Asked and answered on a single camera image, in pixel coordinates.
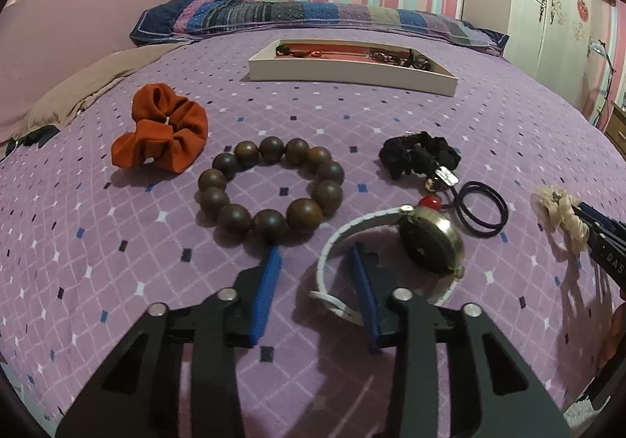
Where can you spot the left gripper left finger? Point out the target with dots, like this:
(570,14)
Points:
(135,391)

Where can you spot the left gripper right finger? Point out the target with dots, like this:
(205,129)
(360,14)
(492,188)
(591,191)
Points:
(493,391)

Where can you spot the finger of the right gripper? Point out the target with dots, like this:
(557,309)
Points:
(593,218)

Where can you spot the cream fabric scrunchie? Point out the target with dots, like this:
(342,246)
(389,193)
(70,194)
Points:
(557,208)

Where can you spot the black hair tie red beads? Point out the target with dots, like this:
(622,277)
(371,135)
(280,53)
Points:
(462,202)

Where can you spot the white strap wristwatch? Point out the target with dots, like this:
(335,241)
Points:
(428,239)

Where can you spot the black fabric scrunchie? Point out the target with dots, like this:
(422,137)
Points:
(418,153)

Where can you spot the orange fabric scrunchie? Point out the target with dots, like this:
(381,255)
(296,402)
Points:
(170,130)

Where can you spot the white shallow jewelry box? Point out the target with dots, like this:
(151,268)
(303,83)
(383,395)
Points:
(356,62)

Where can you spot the desk lamp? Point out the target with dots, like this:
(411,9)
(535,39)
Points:
(599,47)

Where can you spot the purple diamond pattern bedspread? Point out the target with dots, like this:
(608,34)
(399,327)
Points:
(86,246)

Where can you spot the white wardrobe with decals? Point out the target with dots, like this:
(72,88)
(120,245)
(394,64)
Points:
(549,41)

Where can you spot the beige folded cloth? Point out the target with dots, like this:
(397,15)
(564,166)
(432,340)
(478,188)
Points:
(60,106)

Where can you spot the pink padded headboard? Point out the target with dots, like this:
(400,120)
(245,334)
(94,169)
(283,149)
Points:
(44,42)

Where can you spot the striped patchwork pillow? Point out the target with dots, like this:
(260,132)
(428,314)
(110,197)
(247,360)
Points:
(193,20)

